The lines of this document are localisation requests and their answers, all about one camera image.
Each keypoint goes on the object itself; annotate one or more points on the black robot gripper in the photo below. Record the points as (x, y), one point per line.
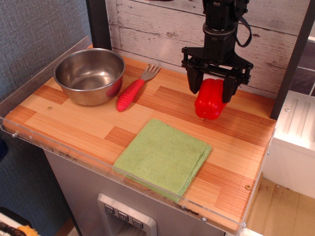
(217, 57)

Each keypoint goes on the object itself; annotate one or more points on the red bell pepper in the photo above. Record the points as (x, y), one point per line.
(209, 102)

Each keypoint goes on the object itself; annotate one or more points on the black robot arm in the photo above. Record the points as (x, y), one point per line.
(225, 14)

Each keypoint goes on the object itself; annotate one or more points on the green folded towel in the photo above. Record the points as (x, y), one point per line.
(163, 159)

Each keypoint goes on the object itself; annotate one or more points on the white toy sink unit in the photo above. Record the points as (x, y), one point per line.
(290, 161)

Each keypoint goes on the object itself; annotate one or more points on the stainless steel bowl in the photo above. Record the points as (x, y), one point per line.
(90, 77)

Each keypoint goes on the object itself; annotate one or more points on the grey toy fridge cabinet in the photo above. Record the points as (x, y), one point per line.
(81, 187)

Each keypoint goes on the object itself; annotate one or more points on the silver dispenser panel with buttons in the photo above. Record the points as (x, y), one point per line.
(122, 220)

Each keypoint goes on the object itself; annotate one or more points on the clear acrylic table guard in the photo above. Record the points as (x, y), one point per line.
(224, 185)

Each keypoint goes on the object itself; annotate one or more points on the yellow brown object bottom left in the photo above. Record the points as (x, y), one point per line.
(19, 231)

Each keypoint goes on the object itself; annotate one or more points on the red handled metal fork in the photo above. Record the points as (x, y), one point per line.
(128, 95)

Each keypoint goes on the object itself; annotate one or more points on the dark grey right post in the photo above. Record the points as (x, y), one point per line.
(294, 60)

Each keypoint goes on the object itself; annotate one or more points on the dark grey post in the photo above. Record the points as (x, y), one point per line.
(294, 60)
(99, 26)

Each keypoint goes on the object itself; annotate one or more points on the dark grey left post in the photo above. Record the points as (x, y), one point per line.
(99, 26)

